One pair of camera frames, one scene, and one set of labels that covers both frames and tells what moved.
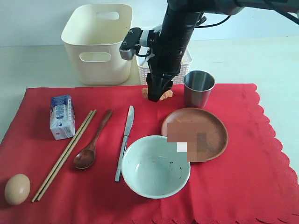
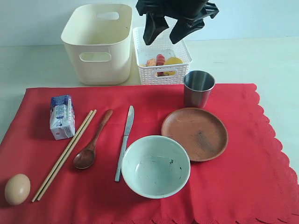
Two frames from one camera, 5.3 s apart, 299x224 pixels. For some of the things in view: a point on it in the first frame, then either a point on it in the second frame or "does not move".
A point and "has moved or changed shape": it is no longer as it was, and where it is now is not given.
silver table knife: x=129 y=121 does not move
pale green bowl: x=154 y=168 does not move
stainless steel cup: x=197 y=86 does not move
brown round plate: x=203 y=132 does not move
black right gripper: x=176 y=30 → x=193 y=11
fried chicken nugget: x=168 y=94 has moved or changed shape
